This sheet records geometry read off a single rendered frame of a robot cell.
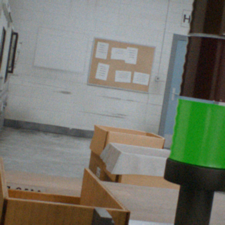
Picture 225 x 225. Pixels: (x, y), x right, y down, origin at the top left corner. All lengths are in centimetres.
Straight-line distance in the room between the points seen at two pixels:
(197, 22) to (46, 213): 29
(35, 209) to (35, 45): 1078
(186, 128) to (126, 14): 1120
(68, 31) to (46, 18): 47
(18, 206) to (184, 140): 26
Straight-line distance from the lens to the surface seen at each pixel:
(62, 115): 1136
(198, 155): 33
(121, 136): 461
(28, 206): 56
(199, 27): 33
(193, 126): 33
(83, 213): 57
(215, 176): 33
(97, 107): 1141
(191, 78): 33
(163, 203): 103
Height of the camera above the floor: 109
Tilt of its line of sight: 3 degrees down
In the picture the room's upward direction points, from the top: 9 degrees clockwise
